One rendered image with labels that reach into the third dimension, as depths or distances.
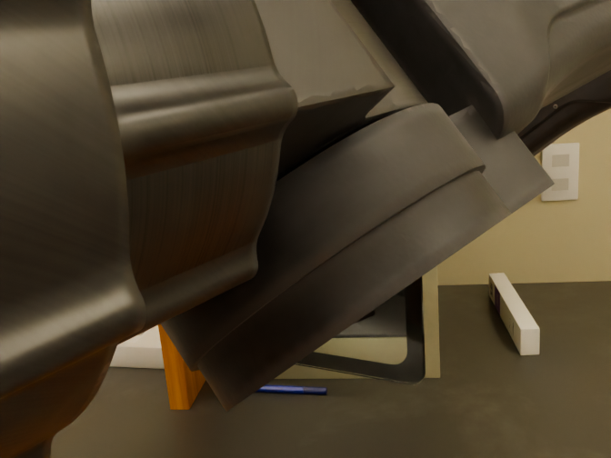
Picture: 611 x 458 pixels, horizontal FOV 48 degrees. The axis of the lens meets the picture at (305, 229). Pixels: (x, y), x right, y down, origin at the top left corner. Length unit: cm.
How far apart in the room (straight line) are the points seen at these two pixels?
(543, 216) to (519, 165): 129
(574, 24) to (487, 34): 4
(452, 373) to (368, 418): 18
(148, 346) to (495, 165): 105
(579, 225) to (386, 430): 70
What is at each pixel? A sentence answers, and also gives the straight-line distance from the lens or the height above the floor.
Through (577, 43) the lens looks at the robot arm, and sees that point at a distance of 22.
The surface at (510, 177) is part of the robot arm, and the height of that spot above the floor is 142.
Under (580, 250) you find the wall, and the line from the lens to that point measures 151.
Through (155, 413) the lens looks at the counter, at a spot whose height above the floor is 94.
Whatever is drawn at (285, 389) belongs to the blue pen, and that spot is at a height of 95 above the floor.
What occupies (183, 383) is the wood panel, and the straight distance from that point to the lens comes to 105.
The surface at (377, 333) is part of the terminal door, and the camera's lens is 95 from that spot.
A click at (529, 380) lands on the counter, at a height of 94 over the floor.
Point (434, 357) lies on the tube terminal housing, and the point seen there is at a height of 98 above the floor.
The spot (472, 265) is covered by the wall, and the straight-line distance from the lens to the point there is 148.
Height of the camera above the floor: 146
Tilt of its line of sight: 16 degrees down
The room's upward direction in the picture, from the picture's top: 5 degrees counter-clockwise
